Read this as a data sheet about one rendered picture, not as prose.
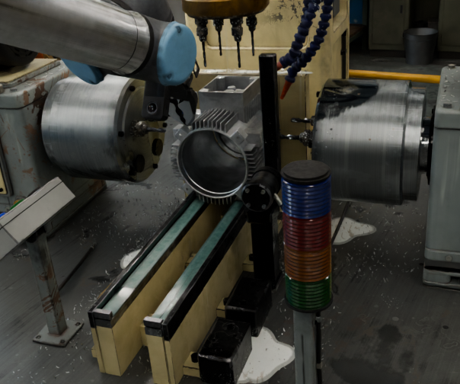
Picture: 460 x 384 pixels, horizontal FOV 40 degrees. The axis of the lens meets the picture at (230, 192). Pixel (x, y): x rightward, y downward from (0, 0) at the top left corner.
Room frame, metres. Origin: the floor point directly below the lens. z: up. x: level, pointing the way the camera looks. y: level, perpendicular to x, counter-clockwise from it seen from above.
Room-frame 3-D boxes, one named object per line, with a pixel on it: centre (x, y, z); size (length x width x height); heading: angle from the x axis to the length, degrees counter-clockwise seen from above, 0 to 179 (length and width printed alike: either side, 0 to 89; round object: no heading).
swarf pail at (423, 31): (5.46, -1.78, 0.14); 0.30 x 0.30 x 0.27
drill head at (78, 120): (1.42, 0.32, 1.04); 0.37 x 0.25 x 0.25; 69
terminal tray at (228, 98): (1.31, -0.02, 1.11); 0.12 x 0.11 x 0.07; 158
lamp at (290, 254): (0.68, -0.09, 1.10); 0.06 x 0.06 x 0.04
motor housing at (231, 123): (1.28, 0.00, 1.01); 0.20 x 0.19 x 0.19; 158
